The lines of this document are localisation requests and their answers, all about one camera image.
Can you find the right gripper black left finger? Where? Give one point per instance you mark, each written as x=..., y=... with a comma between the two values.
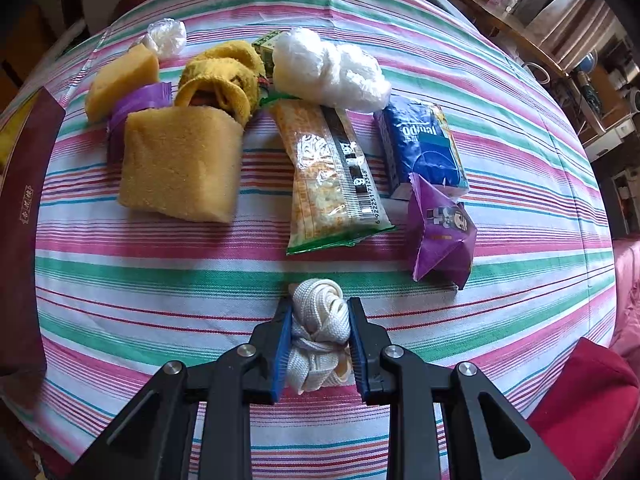
x=152, y=436

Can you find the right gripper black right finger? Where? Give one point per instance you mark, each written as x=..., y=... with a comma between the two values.
x=444, y=422

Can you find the purple snack pouch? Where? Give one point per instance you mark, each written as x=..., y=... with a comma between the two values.
x=441, y=235

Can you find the cracker snack packet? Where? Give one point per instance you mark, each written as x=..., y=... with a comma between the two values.
x=335, y=201

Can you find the large yellow sponge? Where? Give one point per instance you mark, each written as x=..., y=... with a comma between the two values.
x=183, y=162

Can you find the blue Tempo tissue pack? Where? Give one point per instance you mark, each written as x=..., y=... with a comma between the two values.
x=416, y=139

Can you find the purple plastic bag roll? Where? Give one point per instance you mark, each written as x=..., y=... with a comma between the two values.
x=157, y=95

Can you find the yellow knitted socks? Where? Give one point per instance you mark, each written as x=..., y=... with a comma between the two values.
x=226, y=77

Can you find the small yellow sponge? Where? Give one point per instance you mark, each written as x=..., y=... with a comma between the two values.
x=135, y=69

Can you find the small white plastic bag ball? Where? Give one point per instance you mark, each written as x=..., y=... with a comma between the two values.
x=165, y=38

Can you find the large white plastic bag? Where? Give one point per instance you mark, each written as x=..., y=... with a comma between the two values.
x=329, y=74

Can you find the green carton box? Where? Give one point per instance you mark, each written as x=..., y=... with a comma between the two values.
x=264, y=47

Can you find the red cushion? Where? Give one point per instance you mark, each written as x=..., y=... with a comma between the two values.
x=588, y=412

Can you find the dark red gold box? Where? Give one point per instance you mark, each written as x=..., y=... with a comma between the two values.
x=35, y=126

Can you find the striped tablecloth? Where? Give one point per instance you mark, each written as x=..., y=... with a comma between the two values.
x=119, y=294

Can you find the wooden side table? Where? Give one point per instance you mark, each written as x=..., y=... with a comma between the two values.
x=506, y=23

